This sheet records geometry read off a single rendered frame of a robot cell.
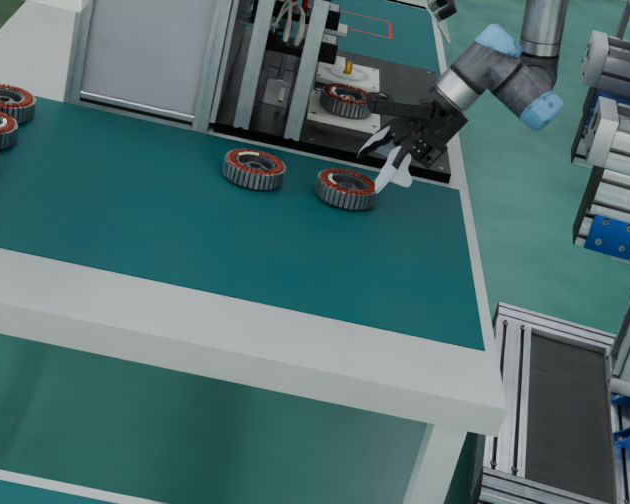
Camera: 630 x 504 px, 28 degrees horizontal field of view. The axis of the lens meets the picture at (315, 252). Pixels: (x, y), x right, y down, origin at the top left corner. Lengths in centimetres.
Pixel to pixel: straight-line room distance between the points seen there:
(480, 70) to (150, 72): 63
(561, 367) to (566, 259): 114
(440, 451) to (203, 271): 45
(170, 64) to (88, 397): 88
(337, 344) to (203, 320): 20
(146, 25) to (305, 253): 59
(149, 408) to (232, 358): 118
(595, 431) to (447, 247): 84
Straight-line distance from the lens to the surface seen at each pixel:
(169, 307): 181
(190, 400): 297
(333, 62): 255
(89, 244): 194
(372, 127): 256
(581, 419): 293
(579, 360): 316
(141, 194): 213
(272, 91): 258
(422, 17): 358
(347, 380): 176
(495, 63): 220
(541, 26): 231
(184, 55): 239
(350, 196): 222
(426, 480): 190
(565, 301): 392
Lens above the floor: 165
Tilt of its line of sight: 26 degrees down
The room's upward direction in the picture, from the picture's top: 14 degrees clockwise
